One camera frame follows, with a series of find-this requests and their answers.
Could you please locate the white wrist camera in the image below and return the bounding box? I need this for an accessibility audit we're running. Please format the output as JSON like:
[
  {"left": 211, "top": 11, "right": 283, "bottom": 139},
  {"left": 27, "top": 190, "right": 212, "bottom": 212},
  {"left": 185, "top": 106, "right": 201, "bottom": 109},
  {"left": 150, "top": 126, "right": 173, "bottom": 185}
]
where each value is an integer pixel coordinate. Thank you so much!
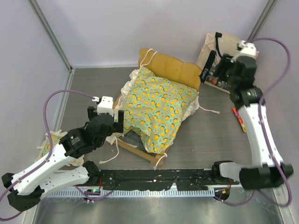
[
  {"left": 231, "top": 40, "right": 258, "bottom": 63},
  {"left": 92, "top": 96, "right": 114, "bottom": 117}
]

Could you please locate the aluminium rail with cable duct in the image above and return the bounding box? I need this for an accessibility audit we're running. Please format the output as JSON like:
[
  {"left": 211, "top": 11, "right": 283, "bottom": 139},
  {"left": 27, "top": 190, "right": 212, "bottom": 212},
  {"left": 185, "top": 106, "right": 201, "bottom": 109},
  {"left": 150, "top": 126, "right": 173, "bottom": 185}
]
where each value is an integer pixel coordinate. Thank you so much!
[{"left": 45, "top": 184, "right": 232, "bottom": 200}]

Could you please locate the Fox's candy packet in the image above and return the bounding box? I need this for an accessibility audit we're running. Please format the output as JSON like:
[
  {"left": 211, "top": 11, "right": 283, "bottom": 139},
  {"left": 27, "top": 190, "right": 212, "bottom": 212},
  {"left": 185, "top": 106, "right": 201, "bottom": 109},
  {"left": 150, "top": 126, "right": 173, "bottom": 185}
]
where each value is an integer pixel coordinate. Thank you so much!
[{"left": 232, "top": 108, "right": 247, "bottom": 133}]

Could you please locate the lemon print pet mattress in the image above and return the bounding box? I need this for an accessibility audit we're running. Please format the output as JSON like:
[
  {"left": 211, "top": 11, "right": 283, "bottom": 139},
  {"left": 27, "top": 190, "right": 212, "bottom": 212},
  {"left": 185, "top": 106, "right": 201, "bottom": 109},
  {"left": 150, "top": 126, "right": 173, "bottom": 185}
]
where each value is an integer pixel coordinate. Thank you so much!
[{"left": 99, "top": 48, "right": 221, "bottom": 172}]

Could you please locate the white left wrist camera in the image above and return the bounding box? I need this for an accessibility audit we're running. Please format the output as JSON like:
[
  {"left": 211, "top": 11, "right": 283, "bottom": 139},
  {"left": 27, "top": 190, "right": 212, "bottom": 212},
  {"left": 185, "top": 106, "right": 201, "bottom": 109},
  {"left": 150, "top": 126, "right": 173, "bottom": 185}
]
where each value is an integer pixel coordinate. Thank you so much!
[{"left": 92, "top": 96, "right": 114, "bottom": 117}]

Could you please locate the small lemon print pillow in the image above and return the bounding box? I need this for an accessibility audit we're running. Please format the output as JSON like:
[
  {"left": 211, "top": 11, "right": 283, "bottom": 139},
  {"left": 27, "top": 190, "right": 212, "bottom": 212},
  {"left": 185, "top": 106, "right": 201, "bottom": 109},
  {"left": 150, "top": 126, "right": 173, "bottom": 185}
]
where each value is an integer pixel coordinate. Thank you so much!
[{"left": 35, "top": 130, "right": 84, "bottom": 167}]

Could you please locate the wooden pet bed frame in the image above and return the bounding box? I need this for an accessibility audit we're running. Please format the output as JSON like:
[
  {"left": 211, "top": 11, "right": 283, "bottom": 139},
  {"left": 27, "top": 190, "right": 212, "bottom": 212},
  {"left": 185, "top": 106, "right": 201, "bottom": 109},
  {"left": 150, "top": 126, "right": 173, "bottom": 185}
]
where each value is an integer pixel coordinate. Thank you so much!
[{"left": 112, "top": 48, "right": 201, "bottom": 167}]

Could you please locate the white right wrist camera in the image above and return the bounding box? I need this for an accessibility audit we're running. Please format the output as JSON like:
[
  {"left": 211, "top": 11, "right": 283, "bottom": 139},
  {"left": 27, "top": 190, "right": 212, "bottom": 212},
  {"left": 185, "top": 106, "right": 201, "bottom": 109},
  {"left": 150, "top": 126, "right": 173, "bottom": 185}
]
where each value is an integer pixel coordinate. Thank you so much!
[{"left": 231, "top": 40, "right": 258, "bottom": 63}]

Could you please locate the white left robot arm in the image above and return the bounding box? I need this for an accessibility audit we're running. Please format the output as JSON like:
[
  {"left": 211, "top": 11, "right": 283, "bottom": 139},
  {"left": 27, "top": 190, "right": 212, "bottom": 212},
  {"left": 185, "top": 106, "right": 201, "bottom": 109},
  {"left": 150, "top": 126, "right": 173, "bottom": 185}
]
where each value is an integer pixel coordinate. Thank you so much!
[{"left": 2, "top": 107, "right": 124, "bottom": 212}]

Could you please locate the beige canvas tote bag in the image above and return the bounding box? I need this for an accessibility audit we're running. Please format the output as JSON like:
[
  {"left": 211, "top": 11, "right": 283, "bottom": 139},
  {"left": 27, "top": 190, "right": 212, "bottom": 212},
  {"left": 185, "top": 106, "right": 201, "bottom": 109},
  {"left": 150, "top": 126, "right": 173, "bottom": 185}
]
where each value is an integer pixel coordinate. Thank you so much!
[{"left": 195, "top": 32, "right": 260, "bottom": 94}]

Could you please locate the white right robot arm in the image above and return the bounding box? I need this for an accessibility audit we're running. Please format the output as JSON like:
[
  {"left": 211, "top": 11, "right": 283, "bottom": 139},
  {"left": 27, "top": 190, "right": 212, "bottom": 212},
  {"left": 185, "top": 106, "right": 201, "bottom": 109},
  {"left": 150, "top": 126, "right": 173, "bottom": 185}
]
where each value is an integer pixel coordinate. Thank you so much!
[{"left": 211, "top": 54, "right": 293, "bottom": 190}]

